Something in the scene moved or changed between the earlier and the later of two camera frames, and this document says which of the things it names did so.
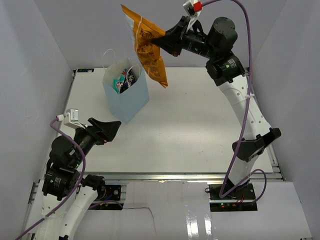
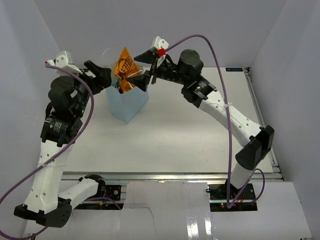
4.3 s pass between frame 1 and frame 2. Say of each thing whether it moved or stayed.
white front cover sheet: stayed
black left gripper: moved
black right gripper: moved
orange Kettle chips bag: moved
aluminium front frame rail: stayed
